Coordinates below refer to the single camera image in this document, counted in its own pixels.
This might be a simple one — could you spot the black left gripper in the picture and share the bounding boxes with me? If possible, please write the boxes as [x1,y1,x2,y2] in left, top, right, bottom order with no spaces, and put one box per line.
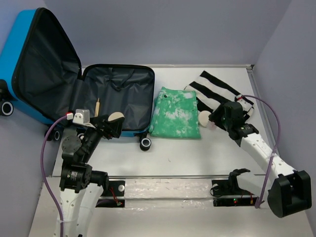
[82,113,125,161]

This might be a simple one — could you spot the round beige powder puff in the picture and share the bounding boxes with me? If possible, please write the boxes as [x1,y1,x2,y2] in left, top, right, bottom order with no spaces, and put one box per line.
[198,111,211,128]
[108,112,125,122]

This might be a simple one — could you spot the black white striped sweater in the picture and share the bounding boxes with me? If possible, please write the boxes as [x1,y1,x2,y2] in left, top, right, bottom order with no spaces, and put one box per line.
[184,71,255,119]

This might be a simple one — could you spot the green tie-dye pants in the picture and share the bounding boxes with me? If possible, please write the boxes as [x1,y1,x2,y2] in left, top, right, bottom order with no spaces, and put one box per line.
[149,87,201,139]

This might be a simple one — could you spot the blue hard-shell suitcase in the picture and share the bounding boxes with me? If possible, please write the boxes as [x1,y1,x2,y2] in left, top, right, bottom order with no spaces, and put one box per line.
[0,7,155,151]

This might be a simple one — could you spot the clear small plastic bottle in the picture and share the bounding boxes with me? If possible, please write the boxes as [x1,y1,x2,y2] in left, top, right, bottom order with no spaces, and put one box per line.
[207,121,217,130]

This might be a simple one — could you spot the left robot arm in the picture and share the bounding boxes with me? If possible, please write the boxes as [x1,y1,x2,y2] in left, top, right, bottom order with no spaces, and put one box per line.
[59,112,124,237]

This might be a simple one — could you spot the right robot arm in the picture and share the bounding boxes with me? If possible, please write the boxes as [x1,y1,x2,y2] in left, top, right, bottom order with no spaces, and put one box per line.
[208,102,312,218]

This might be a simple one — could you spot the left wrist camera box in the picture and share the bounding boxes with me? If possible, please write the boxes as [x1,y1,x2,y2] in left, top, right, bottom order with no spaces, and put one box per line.
[73,109,90,125]

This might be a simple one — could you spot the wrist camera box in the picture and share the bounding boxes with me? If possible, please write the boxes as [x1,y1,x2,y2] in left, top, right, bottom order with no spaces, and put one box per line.
[73,109,90,125]
[234,94,254,111]

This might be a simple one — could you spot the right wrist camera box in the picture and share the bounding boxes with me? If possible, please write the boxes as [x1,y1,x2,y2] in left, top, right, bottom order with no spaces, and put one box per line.
[234,94,254,111]

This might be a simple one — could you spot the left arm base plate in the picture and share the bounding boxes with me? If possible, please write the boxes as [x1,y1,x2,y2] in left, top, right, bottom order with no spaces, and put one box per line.
[96,180,125,208]

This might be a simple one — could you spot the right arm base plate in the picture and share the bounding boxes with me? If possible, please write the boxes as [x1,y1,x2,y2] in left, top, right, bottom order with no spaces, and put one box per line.
[209,168,258,207]

